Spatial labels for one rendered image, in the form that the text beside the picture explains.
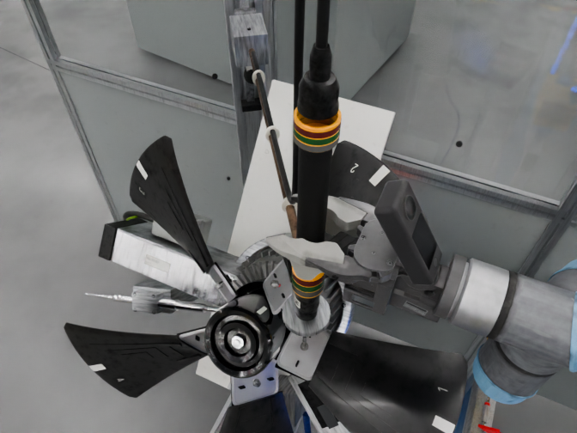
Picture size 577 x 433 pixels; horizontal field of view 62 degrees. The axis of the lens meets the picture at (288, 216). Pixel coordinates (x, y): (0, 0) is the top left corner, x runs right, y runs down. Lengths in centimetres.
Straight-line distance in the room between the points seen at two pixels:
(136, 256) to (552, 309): 79
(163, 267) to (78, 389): 127
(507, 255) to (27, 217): 230
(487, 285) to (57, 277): 224
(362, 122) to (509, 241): 71
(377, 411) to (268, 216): 45
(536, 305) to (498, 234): 99
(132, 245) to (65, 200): 184
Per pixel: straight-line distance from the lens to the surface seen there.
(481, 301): 53
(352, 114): 98
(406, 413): 83
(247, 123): 132
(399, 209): 47
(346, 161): 80
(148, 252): 104
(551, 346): 55
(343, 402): 81
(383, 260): 52
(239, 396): 88
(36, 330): 244
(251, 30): 107
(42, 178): 307
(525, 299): 54
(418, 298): 57
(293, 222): 70
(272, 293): 82
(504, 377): 63
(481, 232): 152
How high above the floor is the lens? 194
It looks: 50 degrees down
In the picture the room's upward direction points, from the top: straight up
